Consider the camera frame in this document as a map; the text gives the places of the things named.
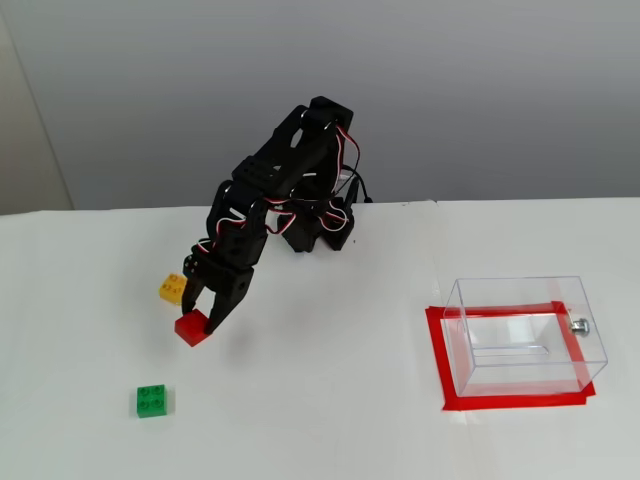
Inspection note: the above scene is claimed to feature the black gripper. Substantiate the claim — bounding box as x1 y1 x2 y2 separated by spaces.
181 198 268 336

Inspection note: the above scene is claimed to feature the red lego brick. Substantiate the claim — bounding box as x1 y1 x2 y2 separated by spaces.
174 308 215 348

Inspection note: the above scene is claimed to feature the yellow lego brick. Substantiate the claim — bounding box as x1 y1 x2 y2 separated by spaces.
158 272 189 307

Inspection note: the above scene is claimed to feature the green lego brick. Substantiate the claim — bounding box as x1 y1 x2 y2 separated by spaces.
135 383 176 419

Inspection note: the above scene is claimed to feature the silver box lock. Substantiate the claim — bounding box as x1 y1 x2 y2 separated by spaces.
567 308 592 339

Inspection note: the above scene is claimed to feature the transparent plastic box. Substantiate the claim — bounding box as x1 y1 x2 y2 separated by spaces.
442 275 609 399

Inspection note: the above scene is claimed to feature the red tape rectangle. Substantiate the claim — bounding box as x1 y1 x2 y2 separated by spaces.
424 300 597 412

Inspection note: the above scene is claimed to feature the red white black servo wire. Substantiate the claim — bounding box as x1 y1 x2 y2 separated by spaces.
319 124 362 232
194 197 281 254

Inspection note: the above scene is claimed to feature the black power cable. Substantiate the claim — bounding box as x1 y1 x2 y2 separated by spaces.
347 172 374 206

